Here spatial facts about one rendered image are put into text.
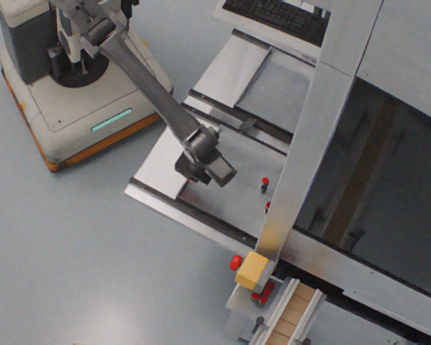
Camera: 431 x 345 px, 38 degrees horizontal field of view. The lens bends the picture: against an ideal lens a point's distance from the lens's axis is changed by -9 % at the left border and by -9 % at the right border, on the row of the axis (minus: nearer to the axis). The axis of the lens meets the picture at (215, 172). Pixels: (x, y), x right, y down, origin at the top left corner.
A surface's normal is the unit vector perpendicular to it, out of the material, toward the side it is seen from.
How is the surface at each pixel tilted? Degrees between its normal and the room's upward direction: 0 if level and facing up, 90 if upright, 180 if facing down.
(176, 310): 0
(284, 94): 0
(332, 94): 90
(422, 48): 90
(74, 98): 0
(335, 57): 90
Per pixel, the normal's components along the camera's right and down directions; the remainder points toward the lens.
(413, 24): -0.47, 0.77
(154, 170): 0.07, -0.45
